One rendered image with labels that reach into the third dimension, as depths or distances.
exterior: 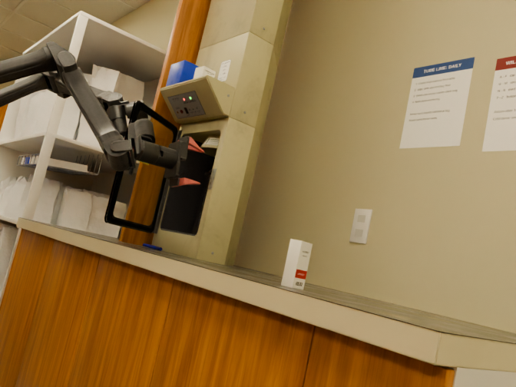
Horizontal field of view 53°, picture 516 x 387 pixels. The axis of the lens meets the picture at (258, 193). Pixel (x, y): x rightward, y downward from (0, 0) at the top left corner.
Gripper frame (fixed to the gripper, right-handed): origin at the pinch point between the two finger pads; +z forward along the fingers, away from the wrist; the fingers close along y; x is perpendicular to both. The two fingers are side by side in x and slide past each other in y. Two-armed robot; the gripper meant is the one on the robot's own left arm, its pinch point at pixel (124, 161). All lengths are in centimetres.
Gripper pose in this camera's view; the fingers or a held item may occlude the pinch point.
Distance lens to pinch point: 176.3
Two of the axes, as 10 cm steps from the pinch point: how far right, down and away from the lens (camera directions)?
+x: -2.5, -2.2, -9.4
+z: 2.4, 9.3, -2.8
